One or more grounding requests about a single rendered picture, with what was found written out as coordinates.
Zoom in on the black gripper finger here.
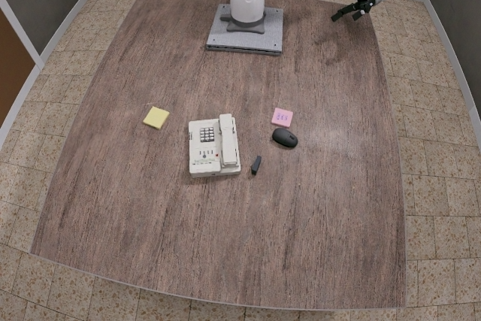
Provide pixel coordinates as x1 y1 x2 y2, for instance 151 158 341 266
331 2 358 22
352 1 373 21

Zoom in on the pink sticky note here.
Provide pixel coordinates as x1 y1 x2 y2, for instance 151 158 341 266
271 108 293 128

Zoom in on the white desk phone body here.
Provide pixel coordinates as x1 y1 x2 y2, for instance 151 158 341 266
189 117 241 178

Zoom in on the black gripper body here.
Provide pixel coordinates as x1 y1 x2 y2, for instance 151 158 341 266
354 0 375 10

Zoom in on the dark grey computer mouse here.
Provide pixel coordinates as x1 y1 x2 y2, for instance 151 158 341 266
272 128 298 147

